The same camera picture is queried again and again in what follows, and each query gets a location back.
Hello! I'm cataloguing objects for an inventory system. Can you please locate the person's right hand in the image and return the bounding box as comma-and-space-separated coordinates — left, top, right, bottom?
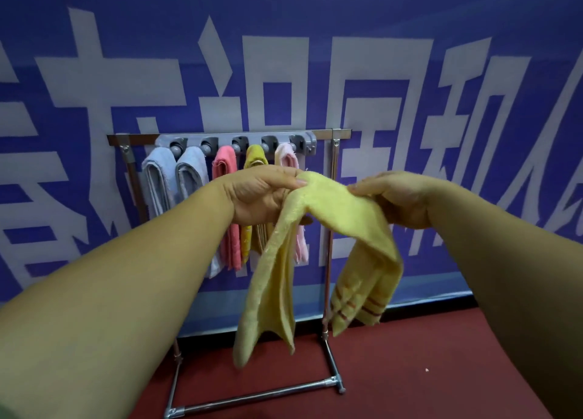
347, 170, 440, 231

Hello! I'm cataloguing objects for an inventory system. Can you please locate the person's left hand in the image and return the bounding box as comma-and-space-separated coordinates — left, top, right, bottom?
218, 164, 314, 227

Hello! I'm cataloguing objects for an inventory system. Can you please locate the yellow towel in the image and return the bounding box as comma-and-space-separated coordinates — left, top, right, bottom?
240, 144, 275, 265

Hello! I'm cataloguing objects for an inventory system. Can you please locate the pink towel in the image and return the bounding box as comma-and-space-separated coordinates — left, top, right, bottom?
211, 145, 243, 271

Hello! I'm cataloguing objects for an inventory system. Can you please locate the white printed towel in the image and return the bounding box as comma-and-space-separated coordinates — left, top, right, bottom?
274, 142, 310, 265

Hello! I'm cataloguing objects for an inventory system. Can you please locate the pale green towel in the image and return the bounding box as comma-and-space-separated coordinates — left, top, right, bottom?
233, 171, 405, 369

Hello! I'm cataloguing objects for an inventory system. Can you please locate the plain light blue towel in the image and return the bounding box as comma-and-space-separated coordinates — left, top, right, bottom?
175, 146, 224, 279

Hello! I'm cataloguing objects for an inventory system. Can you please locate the striped light blue towel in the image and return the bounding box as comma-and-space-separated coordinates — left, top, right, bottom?
141, 146, 179, 219

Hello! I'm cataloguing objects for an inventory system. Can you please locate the metal towel rack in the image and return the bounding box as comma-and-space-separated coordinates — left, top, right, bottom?
107, 128, 353, 419

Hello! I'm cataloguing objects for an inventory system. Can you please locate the person's left forearm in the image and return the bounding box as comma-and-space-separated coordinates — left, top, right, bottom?
0, 179, 236, 419

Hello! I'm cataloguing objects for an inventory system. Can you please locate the person's right forearm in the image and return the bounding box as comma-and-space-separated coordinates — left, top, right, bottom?
426, 179, 583, 419

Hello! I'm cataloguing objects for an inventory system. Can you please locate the grey plastic clip strip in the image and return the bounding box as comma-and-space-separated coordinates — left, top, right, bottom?
154, 131, 318, 158

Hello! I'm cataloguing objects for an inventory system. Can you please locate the blue banner with white characters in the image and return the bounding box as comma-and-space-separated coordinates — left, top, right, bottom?
0, 0, 583, 338

